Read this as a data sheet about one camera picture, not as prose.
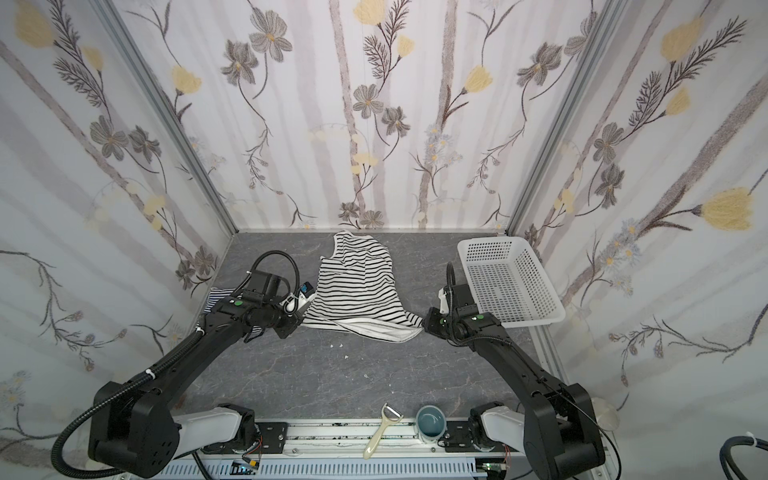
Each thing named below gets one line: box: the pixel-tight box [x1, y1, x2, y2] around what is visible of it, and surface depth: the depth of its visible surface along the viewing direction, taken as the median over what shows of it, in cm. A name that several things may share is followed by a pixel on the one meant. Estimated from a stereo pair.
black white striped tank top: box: [302, 231, 424, 343], surface depth 103 cm
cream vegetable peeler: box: [363, 403, 404, 460], surface depth 78 cm
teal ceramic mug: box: [416, 405, 447, 444], surface depth 74 cm
